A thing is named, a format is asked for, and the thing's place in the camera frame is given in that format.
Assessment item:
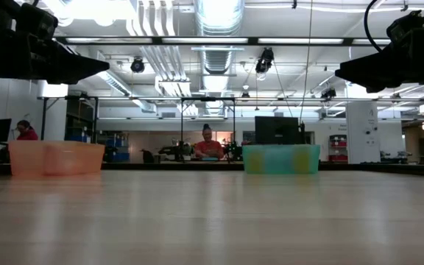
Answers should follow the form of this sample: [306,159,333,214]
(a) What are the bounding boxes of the translucent orange plastic bin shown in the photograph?
[7,140,106,177]

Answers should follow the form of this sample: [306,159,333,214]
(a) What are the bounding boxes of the silver ceiling air duct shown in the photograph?
[193,0,246,115]

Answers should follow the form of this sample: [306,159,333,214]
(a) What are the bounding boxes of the translucent green plastic bin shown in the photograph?
[241,144,322,175]

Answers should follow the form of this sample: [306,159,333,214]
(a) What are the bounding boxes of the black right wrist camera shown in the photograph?
[386,10,424,42]

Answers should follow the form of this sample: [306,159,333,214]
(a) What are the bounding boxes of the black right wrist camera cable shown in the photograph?
[362,0,386,53]

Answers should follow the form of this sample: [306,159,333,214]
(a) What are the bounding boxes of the large black monitor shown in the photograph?
[254,116,306,145]

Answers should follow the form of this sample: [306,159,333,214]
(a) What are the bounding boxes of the red storage shelf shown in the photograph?
[328,134,347,163]

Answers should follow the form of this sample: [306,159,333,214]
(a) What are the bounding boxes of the white square column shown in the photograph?
[345,82,379,163]
[37,80,69,141]

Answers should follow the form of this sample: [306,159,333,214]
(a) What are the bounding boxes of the person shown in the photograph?
[15,119,40,141]
[194,123,225,160]

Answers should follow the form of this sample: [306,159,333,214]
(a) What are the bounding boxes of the blue storage bins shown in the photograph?
[105,132,130,163]

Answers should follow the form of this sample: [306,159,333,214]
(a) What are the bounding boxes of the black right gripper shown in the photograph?
[334,27,424,94]

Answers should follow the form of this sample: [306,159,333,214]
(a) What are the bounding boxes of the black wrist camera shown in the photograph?
[15,2,59,40]
[386,10,424,42]

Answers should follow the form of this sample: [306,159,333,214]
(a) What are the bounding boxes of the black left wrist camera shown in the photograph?
[15,2,59,40]

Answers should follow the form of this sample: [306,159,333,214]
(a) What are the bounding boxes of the black distant rig frame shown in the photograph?
[40,94,100,143]
[180,96,237,163]

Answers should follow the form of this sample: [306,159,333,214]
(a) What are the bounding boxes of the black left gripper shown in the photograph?
[0,29,111,85]

